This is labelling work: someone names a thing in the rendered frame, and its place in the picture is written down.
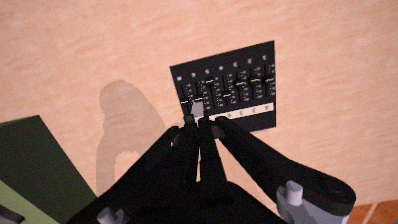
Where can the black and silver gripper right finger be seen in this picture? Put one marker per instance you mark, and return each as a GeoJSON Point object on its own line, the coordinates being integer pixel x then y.
{"type": "Point", "coordinates": [302, 195]}

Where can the black lighting desk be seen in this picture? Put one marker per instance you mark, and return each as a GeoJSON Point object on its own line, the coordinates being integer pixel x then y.
{"type": "Point", "coordinates": [218, 80]}

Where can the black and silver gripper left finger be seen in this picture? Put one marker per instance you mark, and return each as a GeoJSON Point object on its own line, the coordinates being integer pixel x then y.
{"type": "Point", "coordinates": [139, 183]}

